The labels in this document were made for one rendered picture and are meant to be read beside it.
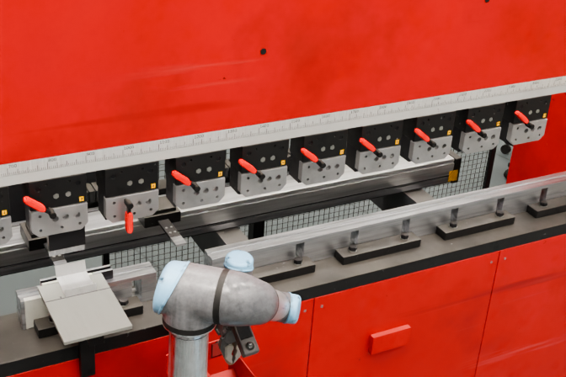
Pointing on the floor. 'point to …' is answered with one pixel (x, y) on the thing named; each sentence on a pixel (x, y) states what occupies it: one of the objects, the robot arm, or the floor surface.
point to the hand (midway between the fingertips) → (232, 363)
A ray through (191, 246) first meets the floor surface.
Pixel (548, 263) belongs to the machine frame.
